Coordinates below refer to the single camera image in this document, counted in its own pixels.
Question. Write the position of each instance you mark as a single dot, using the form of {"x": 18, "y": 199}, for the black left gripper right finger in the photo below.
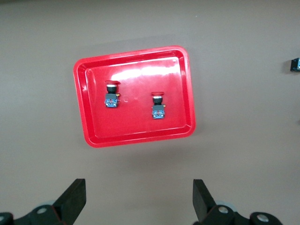
{"x": 206, "y": 206}

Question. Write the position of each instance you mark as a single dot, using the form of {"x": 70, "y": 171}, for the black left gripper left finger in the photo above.
{"x": 68, "y": 204}

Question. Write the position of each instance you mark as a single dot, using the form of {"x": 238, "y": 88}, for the green push button blue base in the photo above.
{"x": 295, "y": 65}

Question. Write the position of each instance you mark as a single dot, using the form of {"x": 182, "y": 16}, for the red mushroom button blue base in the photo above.
{"x": 158, "y": 111}
{"x": 111, "y": 99}

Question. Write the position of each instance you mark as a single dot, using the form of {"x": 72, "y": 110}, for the red plastic tray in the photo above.
{"x": 140, "y": 126}

